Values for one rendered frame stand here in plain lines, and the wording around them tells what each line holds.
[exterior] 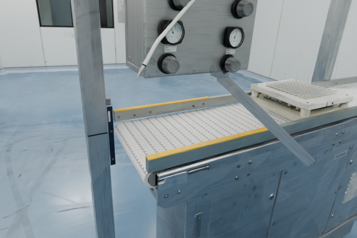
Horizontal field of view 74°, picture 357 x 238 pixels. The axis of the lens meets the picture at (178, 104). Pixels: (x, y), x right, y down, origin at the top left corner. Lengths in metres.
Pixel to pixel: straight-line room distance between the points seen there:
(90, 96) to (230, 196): 0.51
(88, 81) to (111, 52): 4.81
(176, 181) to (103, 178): 0.34
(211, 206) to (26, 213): 1.31
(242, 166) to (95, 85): 0.45
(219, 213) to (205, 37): 0.56
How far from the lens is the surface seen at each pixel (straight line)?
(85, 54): 0.68
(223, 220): 0.85
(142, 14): 0.38
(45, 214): 1.79
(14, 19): 5.48
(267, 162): 0.74
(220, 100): 0.89
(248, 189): 0.84
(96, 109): 0.72
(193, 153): 0.54
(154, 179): 0.54
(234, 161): 0.63
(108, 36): 5.46
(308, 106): 0.82
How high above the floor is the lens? 1.16
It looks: 20 degrees down
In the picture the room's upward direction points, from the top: 2 degrees clockwise
